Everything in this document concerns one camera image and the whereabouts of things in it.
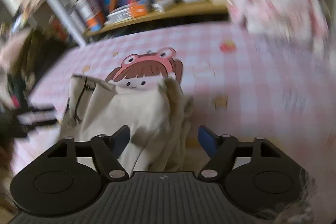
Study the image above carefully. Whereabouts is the white orange flat box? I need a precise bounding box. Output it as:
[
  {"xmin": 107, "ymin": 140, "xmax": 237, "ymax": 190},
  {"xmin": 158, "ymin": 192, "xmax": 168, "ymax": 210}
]
[{"xmin": 104, "ymin": 0, "xmax": 151, "ymax": 26}]

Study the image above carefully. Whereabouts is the olive green garment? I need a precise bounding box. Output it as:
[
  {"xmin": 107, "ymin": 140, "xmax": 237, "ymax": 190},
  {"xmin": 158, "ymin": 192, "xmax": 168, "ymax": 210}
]
[{"xmin": 13, "ymin": 29, "xmax": 52, "ymax": 89}]

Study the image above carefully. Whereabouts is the orange blue white tall box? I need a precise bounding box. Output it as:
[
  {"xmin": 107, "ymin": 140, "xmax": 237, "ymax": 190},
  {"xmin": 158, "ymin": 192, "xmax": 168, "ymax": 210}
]
[{"xmin": 75, "ymin": 0, "xmax": 106, "ymax": 32}]

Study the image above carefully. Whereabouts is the pink checkered desk mat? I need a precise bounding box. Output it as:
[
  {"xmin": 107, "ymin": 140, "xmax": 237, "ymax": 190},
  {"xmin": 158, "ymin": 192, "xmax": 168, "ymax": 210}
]
[{"xmin": 10, "ymin": 21, "xmax": 336, "ymax": 214}]

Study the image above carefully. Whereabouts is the beige t-shirt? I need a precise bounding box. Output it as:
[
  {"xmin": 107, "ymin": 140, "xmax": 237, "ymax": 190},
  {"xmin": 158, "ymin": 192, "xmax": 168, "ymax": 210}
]
[{"xmin": 125, "ymin": 79, "xmax": 193, "ymax": 173}]

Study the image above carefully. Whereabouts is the pink white bunny plush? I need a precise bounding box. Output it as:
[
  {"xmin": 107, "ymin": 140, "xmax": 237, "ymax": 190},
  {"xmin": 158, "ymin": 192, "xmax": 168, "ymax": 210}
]
[{"xmin": 228, "ymin": 0, "xmax": 329, "ymax": 43}]

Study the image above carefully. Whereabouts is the beige drawstring storage bag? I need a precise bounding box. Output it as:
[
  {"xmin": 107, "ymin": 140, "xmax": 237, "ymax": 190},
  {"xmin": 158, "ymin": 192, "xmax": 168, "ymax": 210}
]
[{"xmin": 60, "ymin": 76, "xmax": 171, "ymax": 173}]

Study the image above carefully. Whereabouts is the small white adapter box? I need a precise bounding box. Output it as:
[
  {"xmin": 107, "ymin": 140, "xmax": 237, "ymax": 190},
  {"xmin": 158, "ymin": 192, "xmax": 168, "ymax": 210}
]
[{"xmin": 151, "ymin": 0, "xmax": 175, "ymax": 12}]

